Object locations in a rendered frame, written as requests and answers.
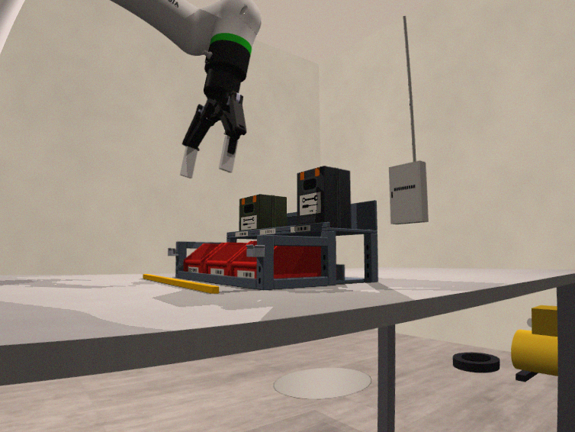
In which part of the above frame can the black tool case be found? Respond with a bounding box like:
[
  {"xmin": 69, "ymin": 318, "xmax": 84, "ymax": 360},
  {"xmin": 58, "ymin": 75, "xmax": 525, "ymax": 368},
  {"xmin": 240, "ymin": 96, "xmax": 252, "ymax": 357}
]
[{"xmin": 297, "ymin": 166, "xmax": 352, "ymax": 229}]

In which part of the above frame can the dark grey metal rack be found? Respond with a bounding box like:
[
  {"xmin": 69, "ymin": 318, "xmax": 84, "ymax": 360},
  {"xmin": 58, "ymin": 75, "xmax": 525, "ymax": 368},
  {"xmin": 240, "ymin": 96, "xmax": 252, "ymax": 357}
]
[{"xmin": 168, "ymin": 200, "xmax": 378, "ymax": 290}]

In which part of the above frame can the dark green tool case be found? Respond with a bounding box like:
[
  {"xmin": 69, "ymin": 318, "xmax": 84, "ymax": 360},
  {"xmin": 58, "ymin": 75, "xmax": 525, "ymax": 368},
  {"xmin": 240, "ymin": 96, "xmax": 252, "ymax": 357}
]
[{"xmin": 239, "ymin": 194, "xmax": 287, "ymax": 231}]

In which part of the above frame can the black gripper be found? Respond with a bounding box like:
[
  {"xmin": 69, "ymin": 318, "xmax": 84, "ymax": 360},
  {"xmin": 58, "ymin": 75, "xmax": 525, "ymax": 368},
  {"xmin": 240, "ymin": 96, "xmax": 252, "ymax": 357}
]
[{"xmin": 180, "ymin": 66, "xmax": 246, "ymax": 179}]

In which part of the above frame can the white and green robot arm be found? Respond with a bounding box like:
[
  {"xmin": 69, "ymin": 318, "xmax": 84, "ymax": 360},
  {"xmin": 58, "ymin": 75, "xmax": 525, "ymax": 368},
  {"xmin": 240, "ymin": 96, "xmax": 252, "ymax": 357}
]
[{"xmin": 0, "ymin": 0, "xmax": 262, "ymax": 82}]

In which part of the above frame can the yellow bar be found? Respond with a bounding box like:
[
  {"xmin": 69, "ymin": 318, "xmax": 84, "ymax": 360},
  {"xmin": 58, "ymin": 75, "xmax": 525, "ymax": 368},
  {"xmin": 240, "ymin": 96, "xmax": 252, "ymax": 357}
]
[{"xmin": 143, "ymin": 274, "xmax": 219, "ymax": 294}]

